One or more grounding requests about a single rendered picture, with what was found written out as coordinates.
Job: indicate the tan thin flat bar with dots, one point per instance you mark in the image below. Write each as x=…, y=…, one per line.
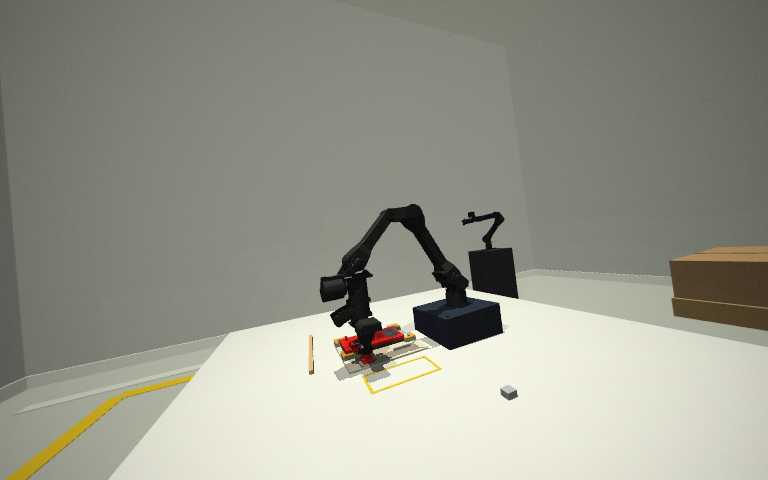
x=311, y=370

